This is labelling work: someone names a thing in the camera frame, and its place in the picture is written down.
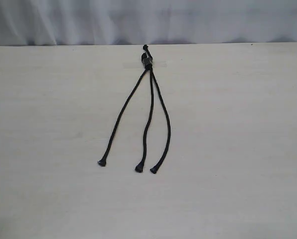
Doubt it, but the white backdrop curtain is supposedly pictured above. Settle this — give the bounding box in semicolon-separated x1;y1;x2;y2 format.
0;0;297;46

